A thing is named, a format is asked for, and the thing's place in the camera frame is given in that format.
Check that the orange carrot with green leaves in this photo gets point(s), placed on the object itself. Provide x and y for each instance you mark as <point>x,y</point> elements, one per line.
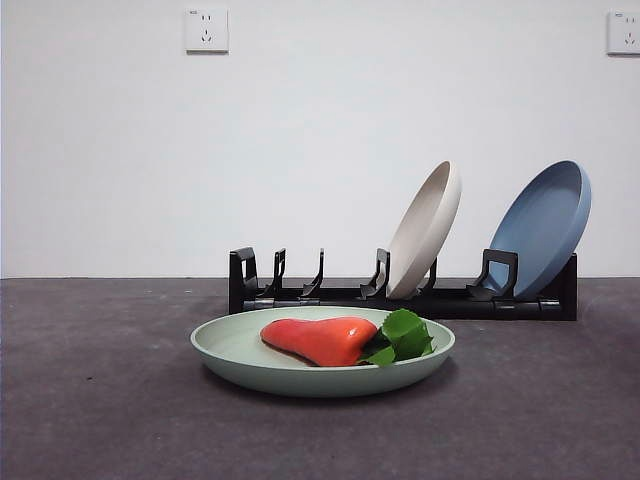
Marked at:
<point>320,340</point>

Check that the light green plate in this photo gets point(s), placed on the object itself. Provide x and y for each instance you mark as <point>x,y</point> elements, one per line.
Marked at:
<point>240,360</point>

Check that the beige plate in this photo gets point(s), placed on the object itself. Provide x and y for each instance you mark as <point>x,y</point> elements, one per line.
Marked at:
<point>425,230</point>

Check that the black plate rack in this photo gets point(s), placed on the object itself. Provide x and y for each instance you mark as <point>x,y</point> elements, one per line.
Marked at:
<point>470,305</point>

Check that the blue plate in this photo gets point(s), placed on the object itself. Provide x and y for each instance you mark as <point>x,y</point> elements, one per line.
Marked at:
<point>540,225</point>

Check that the white wall socket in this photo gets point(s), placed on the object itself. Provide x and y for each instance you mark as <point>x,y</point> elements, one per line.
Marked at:
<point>206,30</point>
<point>624,32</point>

